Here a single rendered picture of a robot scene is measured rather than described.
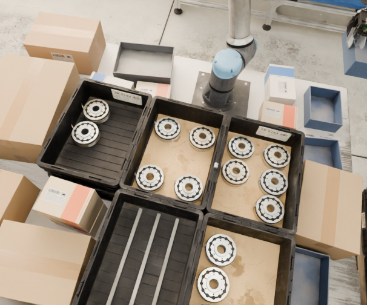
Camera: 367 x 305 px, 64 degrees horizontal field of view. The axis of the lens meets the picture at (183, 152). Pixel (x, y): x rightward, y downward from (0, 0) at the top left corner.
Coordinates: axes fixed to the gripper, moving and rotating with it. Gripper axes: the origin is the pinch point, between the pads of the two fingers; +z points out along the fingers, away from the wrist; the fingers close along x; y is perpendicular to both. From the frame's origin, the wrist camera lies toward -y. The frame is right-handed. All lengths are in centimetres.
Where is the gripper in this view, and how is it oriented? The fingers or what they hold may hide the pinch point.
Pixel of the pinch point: (351, 43)
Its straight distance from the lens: 129.1
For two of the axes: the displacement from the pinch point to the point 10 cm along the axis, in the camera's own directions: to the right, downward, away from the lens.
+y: -2.2, 8.7, -4.4
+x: 9.7, 1.8, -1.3
